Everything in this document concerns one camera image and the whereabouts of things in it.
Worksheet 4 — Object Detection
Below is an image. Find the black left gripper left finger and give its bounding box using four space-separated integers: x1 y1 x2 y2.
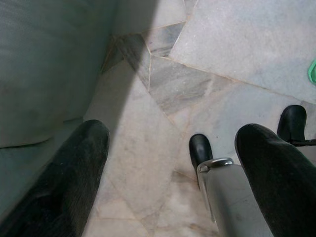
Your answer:
0 119 110 237

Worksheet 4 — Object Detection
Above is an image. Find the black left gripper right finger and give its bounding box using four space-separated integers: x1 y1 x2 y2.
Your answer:
235 123 316 237

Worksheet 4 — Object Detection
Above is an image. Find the silver robot left leg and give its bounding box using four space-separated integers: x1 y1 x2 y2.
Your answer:
197 158 275 237

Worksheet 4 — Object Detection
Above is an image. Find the black robot right foot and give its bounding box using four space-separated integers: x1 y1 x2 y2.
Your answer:
276 105 316 147

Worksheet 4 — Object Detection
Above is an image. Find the black robot foot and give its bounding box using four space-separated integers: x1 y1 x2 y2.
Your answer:
189 134 214 173
276 105 316 147

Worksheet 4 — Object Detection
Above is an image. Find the black robot left foot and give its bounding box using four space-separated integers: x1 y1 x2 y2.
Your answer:
189 134 214 173

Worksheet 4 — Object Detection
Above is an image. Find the green plastic object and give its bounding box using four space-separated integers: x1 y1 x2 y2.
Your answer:
308 59 316 83

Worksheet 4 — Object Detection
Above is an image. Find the grey fabric couch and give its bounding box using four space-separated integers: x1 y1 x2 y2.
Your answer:
0 0 119 223

